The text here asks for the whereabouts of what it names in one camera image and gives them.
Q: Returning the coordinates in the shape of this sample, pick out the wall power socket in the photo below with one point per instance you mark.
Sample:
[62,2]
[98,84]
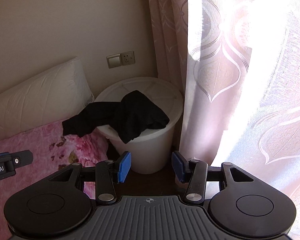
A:
[127,58]

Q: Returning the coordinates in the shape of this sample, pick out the white pillow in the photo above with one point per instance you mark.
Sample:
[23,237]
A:
[55,94]

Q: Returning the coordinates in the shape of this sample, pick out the wall light switch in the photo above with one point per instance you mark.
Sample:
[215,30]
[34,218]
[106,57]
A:
[114,60]

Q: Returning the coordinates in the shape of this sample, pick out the white plastic bucket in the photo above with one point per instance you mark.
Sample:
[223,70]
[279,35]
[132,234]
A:
[149,151]

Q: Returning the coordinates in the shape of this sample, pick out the pink floral bed blanket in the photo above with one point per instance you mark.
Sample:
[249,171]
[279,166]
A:
[51,151]

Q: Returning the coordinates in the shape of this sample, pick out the black trousers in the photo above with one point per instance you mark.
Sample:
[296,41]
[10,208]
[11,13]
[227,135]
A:
[129,118]

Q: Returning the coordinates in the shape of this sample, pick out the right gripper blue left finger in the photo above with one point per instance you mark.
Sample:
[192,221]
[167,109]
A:
[124,163]

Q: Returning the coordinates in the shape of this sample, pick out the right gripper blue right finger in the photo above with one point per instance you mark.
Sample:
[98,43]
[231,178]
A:
[179,164]

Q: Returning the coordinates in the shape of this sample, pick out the pink patterned curtain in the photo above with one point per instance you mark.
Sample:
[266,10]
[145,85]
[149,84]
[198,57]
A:
[237,62]

